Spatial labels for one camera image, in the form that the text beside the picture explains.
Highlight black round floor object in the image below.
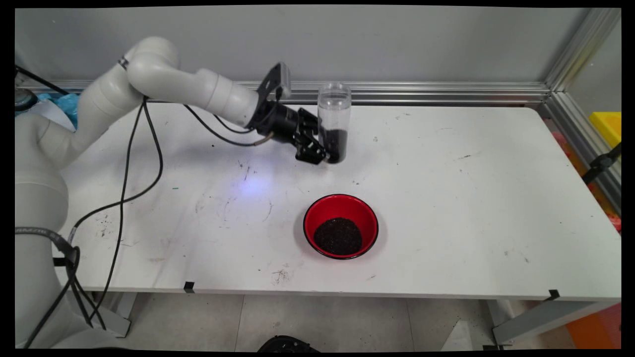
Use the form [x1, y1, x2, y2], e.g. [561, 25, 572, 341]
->
[258, 335, 320, 353]

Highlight orange box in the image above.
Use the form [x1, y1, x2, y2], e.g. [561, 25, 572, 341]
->
[566, 302, 622, 350]

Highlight grey metal table leg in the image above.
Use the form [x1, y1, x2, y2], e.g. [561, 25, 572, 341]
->
[489, 297, 621, 346]
[84, 292, 132, 338]

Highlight black power cable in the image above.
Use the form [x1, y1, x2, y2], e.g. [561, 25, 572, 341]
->
[15, 64, 71, 96]

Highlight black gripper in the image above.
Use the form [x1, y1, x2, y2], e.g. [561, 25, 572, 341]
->
[247, 99, 343, 166]

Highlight blue plastic bag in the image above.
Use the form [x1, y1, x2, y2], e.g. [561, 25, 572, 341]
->
[36, 92, 81, 130]

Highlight red bowl with black rim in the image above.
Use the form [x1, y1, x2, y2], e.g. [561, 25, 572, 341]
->
[303, 194, 380, 260]

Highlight black clamp pole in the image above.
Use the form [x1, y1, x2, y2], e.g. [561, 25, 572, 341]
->
[581, 143, 622, 185]

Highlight thick black gripper cable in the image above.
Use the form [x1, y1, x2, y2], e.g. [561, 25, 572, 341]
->
[67, 97, 274, 243]

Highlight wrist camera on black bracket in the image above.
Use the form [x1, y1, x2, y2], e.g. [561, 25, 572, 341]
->
[255, 62, 292, 104]

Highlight aluminium frame post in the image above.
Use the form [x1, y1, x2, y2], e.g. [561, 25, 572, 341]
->
[544, 7, 622, 92]

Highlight thin black camera cable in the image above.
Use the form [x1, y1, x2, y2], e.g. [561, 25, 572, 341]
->
[20, 89, 283, 349]

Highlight grey lettered cable strap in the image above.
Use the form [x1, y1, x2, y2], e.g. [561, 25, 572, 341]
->
[15, 226, 81, 271]

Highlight black granules pile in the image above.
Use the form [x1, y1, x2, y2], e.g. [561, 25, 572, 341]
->
[320, 128, 348, 163]
[313, 218, 363, 256]

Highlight yellow plastic block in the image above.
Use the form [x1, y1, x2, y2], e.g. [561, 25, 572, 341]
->
[589, 112, 622, 148]

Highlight clear plastic jar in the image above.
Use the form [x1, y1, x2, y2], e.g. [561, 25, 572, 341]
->
[317, 82, 352, 164]

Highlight aluminium frame rail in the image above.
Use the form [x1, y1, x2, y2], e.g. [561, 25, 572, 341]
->
[15, 79, 551, 106]
[542, 92, 622, 215]

